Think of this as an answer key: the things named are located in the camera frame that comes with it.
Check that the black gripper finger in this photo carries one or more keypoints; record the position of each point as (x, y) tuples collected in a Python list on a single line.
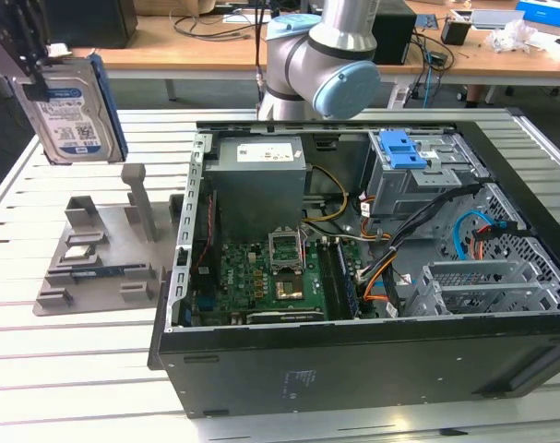
[(36, 90)]

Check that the hard disk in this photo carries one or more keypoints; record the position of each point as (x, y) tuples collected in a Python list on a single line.
[(72, 120)]

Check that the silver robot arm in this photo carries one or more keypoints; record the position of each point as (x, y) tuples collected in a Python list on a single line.
[(289, 60)]

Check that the grey metal disk bay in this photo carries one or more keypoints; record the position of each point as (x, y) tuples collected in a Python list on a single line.
[(468, 272)]

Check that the white crumpled paper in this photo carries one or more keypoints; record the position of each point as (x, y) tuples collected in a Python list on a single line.
[(60, 50)]

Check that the large black box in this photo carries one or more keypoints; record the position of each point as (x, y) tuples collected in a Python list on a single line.
[(90, 23)]

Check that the silver CPU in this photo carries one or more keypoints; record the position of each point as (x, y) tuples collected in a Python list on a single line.
[(78, 254)]

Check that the grey parts rack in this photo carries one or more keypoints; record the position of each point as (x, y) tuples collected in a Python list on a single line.
[(122, 258)]

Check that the RAM stick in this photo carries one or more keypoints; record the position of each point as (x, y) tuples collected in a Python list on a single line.
[(97, 272)]

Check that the grey power supply unit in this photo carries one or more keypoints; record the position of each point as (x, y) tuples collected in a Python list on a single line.
[(256, 194)]

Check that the green motherboard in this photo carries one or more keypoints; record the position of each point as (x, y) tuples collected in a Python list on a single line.
[(242, 277)]

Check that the CPU socket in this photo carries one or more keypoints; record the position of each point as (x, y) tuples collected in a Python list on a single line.
[(289, 288)]

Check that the black graphics card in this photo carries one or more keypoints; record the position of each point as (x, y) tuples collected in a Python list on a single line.
[(284, 316)]

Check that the black RAM slot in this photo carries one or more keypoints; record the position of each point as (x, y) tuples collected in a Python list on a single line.
[(327, 281), (340, 281), (334, 281)]

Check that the small black computer tower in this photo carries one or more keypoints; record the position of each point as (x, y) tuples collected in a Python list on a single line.
[(395, 37)]

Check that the white power strip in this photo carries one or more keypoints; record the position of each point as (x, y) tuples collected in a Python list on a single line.
[(400, 97)]

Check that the blue plastic drive latch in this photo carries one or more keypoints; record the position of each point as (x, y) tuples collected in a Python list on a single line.
[(401, 152)]

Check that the grey metal drive cage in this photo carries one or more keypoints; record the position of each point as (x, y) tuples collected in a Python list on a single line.
[(399, 194)]

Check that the black open PC case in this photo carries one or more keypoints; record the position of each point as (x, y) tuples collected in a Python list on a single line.
[(353, 369)]

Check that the black square holder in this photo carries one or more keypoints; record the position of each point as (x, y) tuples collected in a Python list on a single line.
[(456, 33)]

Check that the grey flat tray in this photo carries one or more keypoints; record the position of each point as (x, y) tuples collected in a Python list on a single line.
[(496, 19)]

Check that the clear plastic bags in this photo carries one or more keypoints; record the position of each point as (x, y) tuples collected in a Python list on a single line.
[(510, 39)]

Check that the blue white cardboard box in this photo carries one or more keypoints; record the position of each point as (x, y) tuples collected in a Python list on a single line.
[(544, 14)]

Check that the wooden desk white frame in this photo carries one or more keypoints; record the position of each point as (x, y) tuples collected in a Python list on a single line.
[(492, 64)]

